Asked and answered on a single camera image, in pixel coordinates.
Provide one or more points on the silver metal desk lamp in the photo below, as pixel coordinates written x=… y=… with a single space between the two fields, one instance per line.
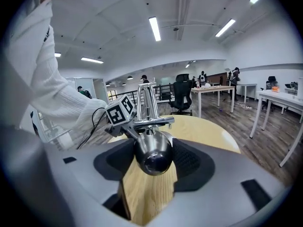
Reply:
x=152 y=150

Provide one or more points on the white crumpled cloth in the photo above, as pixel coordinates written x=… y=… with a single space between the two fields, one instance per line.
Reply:
x=207 y=85

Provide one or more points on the black high-back office chair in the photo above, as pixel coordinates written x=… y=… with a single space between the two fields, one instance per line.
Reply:
x=181 y=96

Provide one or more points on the person's left forearm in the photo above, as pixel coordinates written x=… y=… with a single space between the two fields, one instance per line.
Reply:
x=71 y=105

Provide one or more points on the round yellow wooden table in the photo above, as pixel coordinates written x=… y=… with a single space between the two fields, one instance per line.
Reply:
x=201 y=131

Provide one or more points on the black metal railing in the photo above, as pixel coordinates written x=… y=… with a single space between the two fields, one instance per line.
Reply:
x=163 y=91

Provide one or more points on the long white desk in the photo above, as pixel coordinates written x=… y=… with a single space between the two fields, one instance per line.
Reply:
x=279 y=96

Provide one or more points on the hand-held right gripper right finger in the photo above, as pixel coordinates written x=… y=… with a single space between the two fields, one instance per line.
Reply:
x=225 y=174

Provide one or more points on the office chair with plastic bag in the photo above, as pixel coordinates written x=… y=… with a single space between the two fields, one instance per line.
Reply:
x=271 y=83

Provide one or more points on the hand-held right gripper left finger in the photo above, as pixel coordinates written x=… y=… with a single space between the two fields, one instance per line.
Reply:
x=78 y=174

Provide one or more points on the wooden table with white legs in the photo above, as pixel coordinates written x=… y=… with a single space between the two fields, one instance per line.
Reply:
x=213 y=88

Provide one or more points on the orange object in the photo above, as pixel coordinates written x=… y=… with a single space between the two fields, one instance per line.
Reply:
x=275 y=89

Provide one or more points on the person's white hooded top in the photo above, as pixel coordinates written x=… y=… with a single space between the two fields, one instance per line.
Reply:
x=28 y=55

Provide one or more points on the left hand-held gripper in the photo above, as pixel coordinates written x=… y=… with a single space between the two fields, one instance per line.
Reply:
x=119 y=113

